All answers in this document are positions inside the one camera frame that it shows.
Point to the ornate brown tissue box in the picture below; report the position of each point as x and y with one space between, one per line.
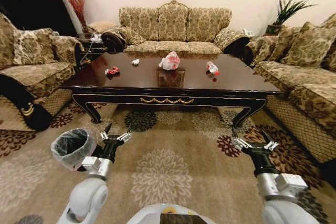
170 78

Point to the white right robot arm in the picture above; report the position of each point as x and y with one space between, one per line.
283 197

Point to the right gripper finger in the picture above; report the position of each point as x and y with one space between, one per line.
240 142
271 145

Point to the dark wooden cabinet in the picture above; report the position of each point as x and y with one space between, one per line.
31 1

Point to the beige floral patterned rug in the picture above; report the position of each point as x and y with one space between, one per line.
168 171

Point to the three-seat floral patterned sofa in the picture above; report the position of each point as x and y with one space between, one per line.
173 30

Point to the floral sofa with lattice base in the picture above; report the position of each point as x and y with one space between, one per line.
302 87

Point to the trash bin with clear liner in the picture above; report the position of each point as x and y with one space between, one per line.
71 153

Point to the dark wooden side table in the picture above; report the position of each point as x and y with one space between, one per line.
90 51

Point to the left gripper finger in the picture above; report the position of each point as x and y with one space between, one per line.
124 137
105 135

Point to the crumpled red wrapper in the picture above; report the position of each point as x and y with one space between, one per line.
113 71

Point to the crumpled white red plastic bag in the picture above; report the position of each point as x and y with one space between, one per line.
170 61

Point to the narrow floral sofa cushion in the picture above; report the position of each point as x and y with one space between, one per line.
282 43

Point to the dark wooden coffee table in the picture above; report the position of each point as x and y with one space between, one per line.
136 79

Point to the crushed plastic bottle red label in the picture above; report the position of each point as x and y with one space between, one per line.
212 68

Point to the red dried branch bouquet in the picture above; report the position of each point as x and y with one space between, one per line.
76 3

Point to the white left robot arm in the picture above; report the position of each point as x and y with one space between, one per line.
88 197

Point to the large floral sofa cushion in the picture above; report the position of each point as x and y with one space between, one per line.
307 47

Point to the green potted plant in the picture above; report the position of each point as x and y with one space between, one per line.
288 11

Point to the small floral sofa cushion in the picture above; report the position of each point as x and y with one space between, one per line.
32 47

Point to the crumpled white paper ball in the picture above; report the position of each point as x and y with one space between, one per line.
135 62

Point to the white robot front shell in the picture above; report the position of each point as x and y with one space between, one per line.
147 214

